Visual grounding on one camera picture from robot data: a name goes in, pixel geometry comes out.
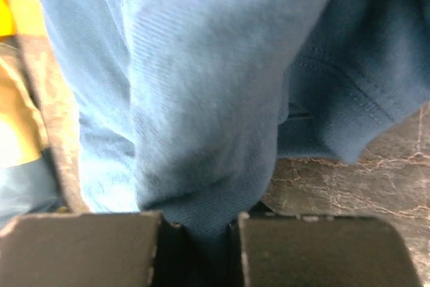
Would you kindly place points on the dark blue t-shirt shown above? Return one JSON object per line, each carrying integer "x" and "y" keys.
{"x": 185, "y": 105}

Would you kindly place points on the blue beige checkered pillow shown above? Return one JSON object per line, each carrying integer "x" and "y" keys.
{"x": 28, "y": 176}

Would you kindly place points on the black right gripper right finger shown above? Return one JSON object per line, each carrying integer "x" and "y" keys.
{"x": 270, "y": 249}

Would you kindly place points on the yellow plastic bin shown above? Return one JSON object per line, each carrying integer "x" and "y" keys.
{"x": 22, "y": 17}

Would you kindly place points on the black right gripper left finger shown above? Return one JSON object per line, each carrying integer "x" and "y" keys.
{"x": 86, "y": 250}

